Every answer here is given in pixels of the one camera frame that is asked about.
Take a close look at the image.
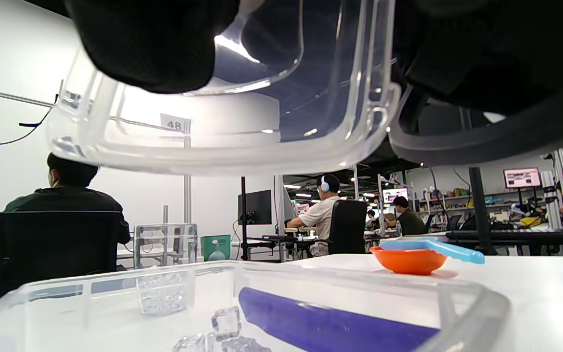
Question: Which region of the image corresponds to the person's left hand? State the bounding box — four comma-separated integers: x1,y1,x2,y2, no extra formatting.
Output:
64,0,563,117

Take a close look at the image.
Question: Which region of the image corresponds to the clear container lid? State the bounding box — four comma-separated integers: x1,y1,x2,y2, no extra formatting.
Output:
46,0,402,176

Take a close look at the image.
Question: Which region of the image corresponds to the clear plastic shaker cup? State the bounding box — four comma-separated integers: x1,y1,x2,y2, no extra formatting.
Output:
133,223,199,316

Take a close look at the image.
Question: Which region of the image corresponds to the small batch of ice cubes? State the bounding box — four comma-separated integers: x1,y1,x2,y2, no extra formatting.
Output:
137,271,188,315

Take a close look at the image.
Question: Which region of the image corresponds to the pile of ice cubes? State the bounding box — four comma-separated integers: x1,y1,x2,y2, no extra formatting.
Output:
173,306,272,352

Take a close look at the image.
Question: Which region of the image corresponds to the clear container with blue latches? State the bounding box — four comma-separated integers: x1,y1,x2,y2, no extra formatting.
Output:
0,259,511,352

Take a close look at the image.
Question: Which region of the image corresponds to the blue plastic scoop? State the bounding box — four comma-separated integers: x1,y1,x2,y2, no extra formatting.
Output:
379,237,486,265

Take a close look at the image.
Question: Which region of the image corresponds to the black monitor back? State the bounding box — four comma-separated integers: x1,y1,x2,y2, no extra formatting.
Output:
238,190,273,225

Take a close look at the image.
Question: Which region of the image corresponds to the teal plastic container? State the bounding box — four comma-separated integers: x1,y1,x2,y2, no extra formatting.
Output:
201,235,232,261

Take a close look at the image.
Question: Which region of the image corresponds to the black office chair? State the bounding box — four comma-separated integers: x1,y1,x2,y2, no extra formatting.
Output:
0,211,125,311
328,199,369,255

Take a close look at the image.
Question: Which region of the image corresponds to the orange plastic bowl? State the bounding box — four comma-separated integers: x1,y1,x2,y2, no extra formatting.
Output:
369,246,448,276

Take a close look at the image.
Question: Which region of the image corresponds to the small pink screen monitor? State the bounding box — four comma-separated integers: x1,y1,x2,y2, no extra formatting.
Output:
503,168,542,190

